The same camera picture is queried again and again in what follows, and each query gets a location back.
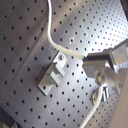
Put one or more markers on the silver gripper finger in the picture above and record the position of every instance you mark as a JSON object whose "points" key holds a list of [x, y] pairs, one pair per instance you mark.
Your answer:
{"points": [[99, 71], [106, 54]]}

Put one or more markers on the grey metal cable clip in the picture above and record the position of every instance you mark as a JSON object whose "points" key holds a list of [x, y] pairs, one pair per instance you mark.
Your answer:
{"points": [[53, 73]]}

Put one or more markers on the small metal cable clip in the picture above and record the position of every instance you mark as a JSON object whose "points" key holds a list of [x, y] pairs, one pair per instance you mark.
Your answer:
{"points": [[105, 94]]}

